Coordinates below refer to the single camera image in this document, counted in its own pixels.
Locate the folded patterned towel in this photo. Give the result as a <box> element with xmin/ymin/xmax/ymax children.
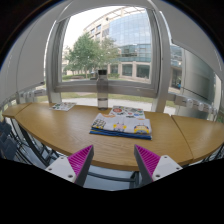
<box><xmin>90</xmin><ymin>113</ymin><xmax>152</xmax><ymax>140</ymax></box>

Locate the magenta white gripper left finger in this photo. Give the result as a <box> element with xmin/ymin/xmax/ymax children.
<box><xmin>46</xmin><ymin>145</ymin><xmax>94</xmax><ymax>186</ymax></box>

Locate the colourful sticker sheet right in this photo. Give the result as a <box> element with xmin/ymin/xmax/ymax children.
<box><xmin>110</xmin><ymin>106</ymin><xmax>145</xmax><ymax>119</ymax></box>

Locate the grey window frame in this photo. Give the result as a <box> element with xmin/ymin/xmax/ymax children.
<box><xmin>46</xmin><ymin>0</ymin><xmax>170</xmax><ymax>112</ymax></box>

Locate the clear water bottle black cap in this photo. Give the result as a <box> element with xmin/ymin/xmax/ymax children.
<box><xmin>97</xmin><ymin>70</ymin><xmax>108</xmax><ymax>110</ymax></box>

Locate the colourful sticker sheet left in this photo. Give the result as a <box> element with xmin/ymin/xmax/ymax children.
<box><xmin>51</xmin><ymin>102</ymin><xmax>75</xmax><ymax>111</ymax></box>

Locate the colourful sticker sheet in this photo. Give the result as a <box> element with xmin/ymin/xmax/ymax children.
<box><xmin>51</xmin><ymin>102</ymin><xmax>75</xmax><ymax>111</ymax></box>
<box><xmin>110</xmin><ymin>106</ymin><xmax>145</xmax><ymax>119</ymax></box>

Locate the dark folding chair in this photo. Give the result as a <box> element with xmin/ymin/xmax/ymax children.
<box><xmin>0</xmin><ymin>122</ymin><xmax>18</xmax><ymax>160</ymax></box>

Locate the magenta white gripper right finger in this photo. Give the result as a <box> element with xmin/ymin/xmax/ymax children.
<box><xmin>134</xmin><ymin>145</ymin><xmax>182</xmax><ymax>185</ymax></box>

